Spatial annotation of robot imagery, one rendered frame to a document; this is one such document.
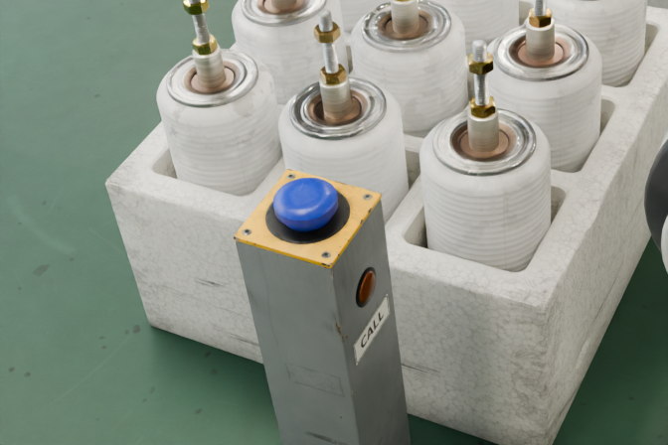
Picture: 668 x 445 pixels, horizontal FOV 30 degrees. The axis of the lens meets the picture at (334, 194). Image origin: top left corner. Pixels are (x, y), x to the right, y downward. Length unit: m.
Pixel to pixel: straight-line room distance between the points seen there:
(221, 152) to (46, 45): 0.62
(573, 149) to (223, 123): 0.28
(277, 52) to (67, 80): 0.49
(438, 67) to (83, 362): 0.42
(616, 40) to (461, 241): 0.25
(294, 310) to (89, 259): 0.50
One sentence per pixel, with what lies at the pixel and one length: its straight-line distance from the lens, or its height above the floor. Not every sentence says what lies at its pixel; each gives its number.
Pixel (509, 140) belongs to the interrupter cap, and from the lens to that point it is 0.92.
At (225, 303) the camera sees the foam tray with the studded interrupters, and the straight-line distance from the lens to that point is 1.08.
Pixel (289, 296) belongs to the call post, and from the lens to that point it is 0.79.
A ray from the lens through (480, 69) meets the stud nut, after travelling 0.87.
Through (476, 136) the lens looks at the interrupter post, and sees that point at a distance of 0.90.
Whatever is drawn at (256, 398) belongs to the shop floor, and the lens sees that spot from 1.10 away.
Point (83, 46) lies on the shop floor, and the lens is 1.57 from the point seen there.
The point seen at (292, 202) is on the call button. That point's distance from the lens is 0.77.
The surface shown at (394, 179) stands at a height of 0.20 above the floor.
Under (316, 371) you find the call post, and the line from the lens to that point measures 0.84.
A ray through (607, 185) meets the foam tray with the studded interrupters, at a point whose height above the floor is 0.18.
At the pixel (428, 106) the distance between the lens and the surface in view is 1.04.
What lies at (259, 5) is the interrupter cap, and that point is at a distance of 1.10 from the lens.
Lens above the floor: 0.84
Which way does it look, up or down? 41 degrees down
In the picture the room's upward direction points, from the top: 9 degrees counter-clockwise
